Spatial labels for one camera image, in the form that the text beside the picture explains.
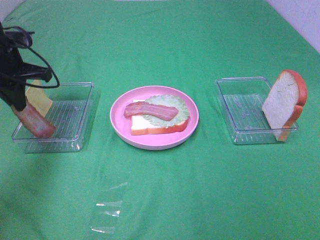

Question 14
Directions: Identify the yellow cheese slice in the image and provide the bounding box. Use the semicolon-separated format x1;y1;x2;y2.
25;79;53;118

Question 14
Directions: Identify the green tablecloth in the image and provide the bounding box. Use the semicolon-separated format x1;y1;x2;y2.
0;0;320;240

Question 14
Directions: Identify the clear ingredient container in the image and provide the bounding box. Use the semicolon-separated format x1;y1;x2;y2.
12;82;96;153

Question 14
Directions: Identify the clear bread container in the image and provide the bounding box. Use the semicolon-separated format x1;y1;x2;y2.
215;76;299;145

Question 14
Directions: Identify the green lettuce leaf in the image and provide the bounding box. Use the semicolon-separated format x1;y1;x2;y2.
142;94;190;128

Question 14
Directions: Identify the bread slice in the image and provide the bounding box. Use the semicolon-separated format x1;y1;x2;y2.
130;99;190;136
262;69;308;142

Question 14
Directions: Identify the long bacon strip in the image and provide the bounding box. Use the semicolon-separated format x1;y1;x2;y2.
10;98;56;138

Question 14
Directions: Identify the curled bacon strip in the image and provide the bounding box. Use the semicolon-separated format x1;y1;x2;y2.
123;101;179;121

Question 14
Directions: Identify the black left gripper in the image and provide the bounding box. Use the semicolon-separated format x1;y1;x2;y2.
0;26;53;112

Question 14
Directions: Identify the pink round plate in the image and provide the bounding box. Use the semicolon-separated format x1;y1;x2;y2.
109;85;199;151

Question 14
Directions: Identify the clear plastic film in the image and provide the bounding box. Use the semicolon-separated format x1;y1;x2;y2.
86;170;131;240

